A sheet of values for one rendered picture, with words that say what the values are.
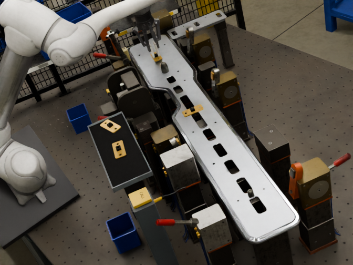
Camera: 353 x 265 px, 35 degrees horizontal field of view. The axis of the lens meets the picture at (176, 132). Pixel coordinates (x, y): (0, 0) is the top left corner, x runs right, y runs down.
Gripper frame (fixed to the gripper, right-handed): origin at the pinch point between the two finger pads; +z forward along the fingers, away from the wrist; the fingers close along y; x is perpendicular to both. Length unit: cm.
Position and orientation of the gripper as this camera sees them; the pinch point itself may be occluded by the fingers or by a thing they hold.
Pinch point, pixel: (154, 49)
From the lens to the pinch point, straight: 258.6
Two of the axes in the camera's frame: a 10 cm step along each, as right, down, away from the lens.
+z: 2.5, 7.3, 6.3
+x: -3.4, -5.5, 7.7
